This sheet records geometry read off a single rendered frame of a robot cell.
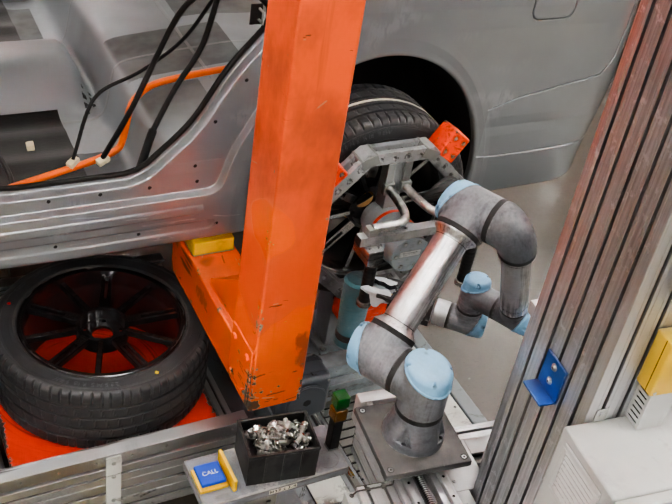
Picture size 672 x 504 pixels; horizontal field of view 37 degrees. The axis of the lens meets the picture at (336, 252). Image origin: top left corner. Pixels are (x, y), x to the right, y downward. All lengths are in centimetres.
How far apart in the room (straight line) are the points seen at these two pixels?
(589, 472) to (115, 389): 146
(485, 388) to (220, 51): 159
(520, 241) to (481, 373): 158
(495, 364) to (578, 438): 200
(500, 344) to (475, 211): 173
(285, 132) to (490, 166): 132
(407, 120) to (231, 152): 53
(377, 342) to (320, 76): 63
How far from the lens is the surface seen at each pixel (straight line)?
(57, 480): 291
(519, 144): 347
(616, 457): 197
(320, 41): 219
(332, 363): 345
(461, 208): 238
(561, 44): 335
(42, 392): 294
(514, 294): 256
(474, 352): 398
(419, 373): 227
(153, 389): 292
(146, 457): 295
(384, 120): 292
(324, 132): 231
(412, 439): 237
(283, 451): 269
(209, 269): 304
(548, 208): 497
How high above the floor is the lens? 257
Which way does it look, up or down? 36 degrees down
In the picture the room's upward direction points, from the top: 10 degrees clockwise
